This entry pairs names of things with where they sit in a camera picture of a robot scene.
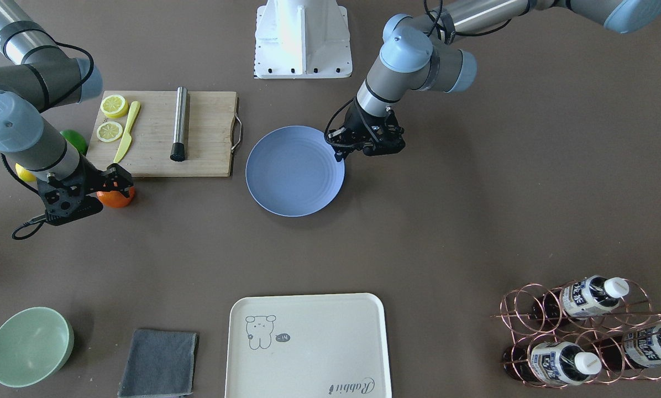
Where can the front tea bottle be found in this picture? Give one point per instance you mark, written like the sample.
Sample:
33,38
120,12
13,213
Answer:
550,362

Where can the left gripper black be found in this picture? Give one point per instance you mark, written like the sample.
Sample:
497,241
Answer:
357,122

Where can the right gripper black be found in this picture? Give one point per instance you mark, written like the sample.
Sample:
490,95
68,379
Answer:
89,177

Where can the green bowl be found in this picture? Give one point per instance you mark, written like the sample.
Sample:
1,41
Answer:
34,344

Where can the copper wire bottle rack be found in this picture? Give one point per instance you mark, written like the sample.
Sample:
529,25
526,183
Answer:
634,311

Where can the cream rabbit tray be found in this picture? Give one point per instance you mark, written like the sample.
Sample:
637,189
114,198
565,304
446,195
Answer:
331,345

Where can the steel muddler black tip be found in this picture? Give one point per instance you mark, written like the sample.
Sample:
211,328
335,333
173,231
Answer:
179,146

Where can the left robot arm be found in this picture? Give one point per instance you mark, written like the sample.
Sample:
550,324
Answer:
417,54

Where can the green lime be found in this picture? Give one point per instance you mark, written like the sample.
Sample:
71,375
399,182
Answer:
76,139

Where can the orange fruit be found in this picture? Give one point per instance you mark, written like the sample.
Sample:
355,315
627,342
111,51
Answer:
115,198

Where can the wooden cutting board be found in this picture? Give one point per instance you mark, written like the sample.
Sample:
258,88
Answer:
210,125

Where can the back tea bottle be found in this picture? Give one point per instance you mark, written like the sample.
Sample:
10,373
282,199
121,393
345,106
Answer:
592,296
640,349

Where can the upper lemon slice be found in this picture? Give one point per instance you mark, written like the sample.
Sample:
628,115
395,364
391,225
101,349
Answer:
109,131

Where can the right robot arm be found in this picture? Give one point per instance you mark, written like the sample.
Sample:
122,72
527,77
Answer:
41,77

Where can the yellow plastic knife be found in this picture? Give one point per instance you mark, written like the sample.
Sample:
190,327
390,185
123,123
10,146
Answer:
126,138

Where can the grey folded cloth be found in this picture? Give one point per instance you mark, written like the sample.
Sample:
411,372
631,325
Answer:
160,364

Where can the lower whole lemon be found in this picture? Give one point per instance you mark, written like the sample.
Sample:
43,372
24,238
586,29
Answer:
24,174

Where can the blue round plate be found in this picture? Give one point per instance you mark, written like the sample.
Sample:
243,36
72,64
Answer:
292,172

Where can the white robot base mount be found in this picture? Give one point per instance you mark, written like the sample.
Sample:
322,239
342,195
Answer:
302,39

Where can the tea bottle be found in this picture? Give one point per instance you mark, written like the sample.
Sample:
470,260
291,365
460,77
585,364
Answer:
640,349
550,362
592,296

